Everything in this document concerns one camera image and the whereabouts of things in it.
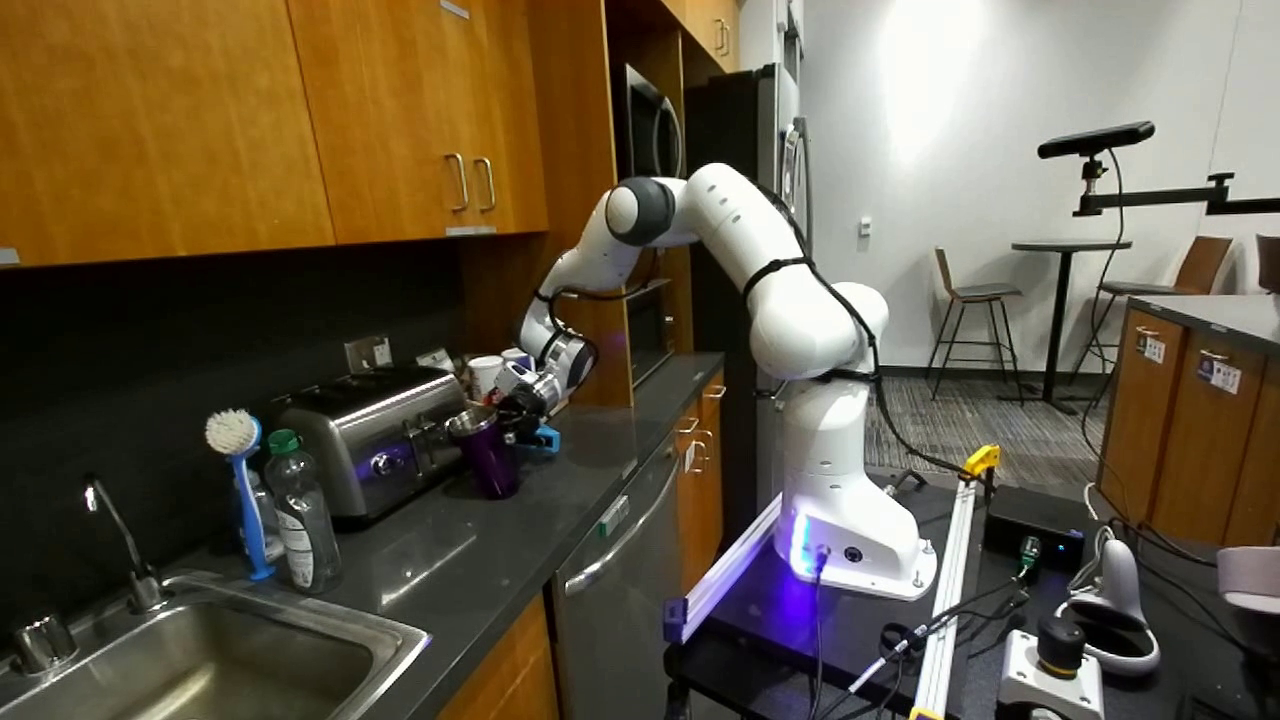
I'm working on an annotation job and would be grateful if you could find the wooden lower cabinet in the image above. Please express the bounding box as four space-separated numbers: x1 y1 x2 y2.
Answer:
674 368 728 593

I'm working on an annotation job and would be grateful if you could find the aluminium rail with blue end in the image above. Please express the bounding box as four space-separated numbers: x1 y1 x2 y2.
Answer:
661 494 784 645

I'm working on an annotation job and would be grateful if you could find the wooden counter island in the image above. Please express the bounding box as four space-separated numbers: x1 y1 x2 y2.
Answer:
1096 294 1280 550

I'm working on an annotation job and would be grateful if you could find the black refrigerator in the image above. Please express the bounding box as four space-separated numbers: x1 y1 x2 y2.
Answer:
684 63 813 523

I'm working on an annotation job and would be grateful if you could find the black cable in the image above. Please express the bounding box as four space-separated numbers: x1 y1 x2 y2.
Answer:
805 546 833 720

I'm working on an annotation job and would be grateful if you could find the purple metal cup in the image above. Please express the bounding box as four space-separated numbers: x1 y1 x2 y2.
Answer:
446 404 522 500

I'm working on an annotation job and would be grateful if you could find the wooden upper cabinet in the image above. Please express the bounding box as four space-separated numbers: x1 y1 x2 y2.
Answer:
0 0 551 269
660 0 743 74

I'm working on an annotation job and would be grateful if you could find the chrome tap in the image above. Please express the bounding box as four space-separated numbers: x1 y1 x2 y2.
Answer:
82 474 171 615

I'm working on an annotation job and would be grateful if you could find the dishwasher handle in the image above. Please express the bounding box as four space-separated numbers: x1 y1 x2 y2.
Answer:
563 478 681 599

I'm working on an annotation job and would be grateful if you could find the steel dishwasher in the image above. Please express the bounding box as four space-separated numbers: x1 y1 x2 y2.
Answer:
551 434 687 720

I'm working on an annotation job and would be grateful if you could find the white box with black knob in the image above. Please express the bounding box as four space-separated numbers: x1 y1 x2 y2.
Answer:
996 614 1107 720

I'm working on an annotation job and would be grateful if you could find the wooden lower cabinet door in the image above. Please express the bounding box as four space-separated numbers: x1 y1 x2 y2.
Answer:
438 594 561 720

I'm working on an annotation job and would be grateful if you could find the aluminium rail with yellow clamp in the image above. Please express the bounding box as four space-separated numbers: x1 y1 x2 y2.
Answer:
908 444 1002 720

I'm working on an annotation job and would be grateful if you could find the silver toaster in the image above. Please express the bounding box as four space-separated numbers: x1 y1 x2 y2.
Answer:
268 364 471 532

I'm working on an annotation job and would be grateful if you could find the wooden cabinet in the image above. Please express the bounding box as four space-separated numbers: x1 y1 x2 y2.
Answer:
660 0 743 74
0 0 551 269
674 368 728 593

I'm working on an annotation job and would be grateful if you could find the chrome sink fitting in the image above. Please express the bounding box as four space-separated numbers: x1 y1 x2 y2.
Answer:
10 613 80 675

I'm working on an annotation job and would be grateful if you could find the round high table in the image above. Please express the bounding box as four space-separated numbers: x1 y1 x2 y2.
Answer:
1010 238 1134 407

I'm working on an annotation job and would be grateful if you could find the blue dish brush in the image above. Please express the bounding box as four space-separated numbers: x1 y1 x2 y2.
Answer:
204 408 278 582

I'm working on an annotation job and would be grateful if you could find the white hand controller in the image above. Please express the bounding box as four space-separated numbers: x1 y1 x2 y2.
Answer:
1054 539 1164 680

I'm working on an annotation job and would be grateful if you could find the clear bottle with green cap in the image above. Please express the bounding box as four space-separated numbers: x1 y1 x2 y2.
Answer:
263 429 344 595

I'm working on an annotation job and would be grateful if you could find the microwave door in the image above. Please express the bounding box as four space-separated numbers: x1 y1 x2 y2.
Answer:
612 62 687 182

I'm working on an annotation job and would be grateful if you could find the steel sink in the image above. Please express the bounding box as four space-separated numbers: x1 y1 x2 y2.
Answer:
0 572 434 720

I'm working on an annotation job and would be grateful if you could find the camera on mount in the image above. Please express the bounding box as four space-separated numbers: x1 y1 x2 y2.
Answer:
1036 120 1280 219

